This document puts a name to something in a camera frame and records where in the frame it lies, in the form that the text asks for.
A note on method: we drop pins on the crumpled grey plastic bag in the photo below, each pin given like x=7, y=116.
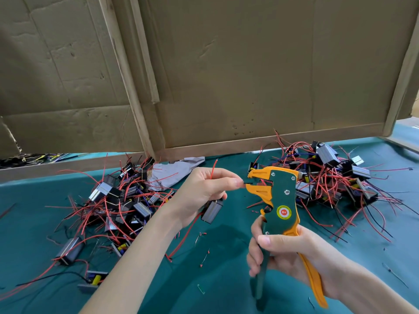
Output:
x=177, y=172

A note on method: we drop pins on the thin wooden strip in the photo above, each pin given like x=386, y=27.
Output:
x=145, y=49

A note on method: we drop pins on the creased brown cardboard panel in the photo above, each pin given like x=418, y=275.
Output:
x=52, y=62

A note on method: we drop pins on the smooth brown cardboard panel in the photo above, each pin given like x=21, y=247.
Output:
x=275, y=62

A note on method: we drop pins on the short wooden bottom rail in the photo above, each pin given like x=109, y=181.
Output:
x=65, y=168

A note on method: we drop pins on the person's right hand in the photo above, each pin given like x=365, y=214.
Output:
x=304, y=251

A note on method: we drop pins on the wooden corner post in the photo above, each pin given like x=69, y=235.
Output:
x=400, y=88

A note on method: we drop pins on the wide wooden post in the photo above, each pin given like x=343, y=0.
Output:
x=126, y=75

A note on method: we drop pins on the person's right forearm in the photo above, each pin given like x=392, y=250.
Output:
x=373, y=292

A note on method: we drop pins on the person's left forearm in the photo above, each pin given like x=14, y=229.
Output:
x=131, y=271

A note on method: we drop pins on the person's left hand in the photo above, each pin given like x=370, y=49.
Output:
x=196, y=196

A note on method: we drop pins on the long wooden bottom rail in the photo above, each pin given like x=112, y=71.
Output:
x=275, y=142

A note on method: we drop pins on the flat grey board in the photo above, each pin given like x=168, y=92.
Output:
x=404, y=135

